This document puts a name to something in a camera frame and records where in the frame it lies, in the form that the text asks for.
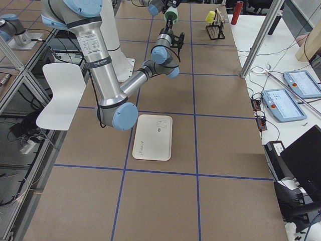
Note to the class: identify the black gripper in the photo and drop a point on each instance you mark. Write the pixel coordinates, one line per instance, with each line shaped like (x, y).
(171, 3)
(169, 31)

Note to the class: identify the pale green cup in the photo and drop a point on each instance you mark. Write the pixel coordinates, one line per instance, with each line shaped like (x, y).
(171, 13)

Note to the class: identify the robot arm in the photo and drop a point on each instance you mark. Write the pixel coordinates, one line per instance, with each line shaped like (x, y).
(157, 6)
(84, 20)

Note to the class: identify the yellow cup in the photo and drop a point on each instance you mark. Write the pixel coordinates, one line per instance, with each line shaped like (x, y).
(210, 17)

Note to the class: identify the cream rabbit tray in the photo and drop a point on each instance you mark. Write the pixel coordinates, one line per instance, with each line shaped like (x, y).
(153, 138)

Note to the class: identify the red bottle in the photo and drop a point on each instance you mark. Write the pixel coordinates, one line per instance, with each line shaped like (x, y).
(237, 11)

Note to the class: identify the white chair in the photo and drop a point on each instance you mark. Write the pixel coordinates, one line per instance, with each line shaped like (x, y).
(67, 85)

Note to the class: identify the blue teach pendant near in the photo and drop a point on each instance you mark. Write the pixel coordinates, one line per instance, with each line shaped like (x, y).
(282, 105)

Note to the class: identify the blue teach pendant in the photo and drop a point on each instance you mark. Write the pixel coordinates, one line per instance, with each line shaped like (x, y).
(302, 83)
(282, 105)

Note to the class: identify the blue teach pendant far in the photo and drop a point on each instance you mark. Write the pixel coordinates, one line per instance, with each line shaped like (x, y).
(302, 83)

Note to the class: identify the black laptop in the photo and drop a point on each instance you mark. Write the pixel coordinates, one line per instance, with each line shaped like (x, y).
(302, 158)

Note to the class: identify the black wire cup rack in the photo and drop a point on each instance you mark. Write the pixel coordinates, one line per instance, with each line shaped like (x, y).
(215, 30)

